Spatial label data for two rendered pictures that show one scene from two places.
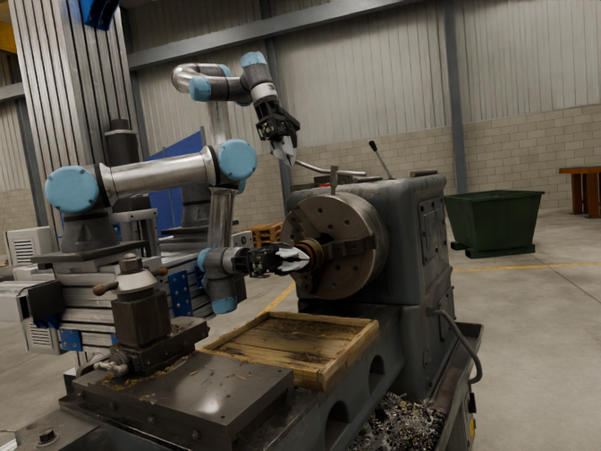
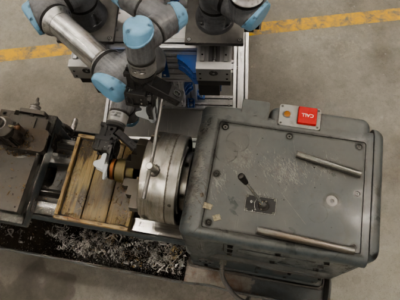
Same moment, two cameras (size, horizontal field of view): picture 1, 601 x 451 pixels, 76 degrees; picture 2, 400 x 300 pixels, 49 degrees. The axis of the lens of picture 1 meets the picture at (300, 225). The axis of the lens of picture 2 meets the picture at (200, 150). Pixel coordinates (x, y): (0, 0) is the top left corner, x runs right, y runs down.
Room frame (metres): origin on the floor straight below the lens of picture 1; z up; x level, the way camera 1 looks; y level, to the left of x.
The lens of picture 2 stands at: (1.17, -0.61, 2.56)
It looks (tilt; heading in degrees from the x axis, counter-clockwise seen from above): 68 degrees down; 74
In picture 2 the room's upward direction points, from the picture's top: 7 degrees counter-clockwise
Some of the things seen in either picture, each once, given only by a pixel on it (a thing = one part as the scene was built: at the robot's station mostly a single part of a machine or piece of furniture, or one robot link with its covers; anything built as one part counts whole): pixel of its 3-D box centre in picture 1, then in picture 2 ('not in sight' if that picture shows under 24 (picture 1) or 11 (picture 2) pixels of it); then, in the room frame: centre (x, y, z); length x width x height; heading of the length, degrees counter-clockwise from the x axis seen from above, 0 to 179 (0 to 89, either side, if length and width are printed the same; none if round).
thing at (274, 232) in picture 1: (266, 234); not in sight; (9.45, 0.86, 0.22); 1.25 x 0.86 x 0.44; 166
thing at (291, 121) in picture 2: not in sight; (298, 119); (1.65, -0.13, 1.23); 0.13 x 0.08 x 0.05; 147
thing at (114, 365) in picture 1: (157, 347); (24, 140); (0.72, 0.30, 0.99); 0.20 x 0.10 x 0.05; 147
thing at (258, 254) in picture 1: (258, 260); (109, 139); (1.04, 0.13, 1.08); 0.12 x 0.09 x 0.08; 56
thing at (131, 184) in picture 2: (347, 247); (136, 197); (1.06, -0.12, 1.09); 0.12 x 0.11 x 0.05; 57
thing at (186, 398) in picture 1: (170, 384); (16, 158); (0.66, 0.26, 0.95); 0.43 x 0.17 x 0.05; 57
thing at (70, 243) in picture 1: (88, 231); (84, 8); (1.13, 0.61, 1.21); 0.15 x 0.15 x 0.10
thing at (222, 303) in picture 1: (222, 292); (131, 111); (1.15, 0.26, 0.98); 0.11 x 0.08 x 0.11; 22
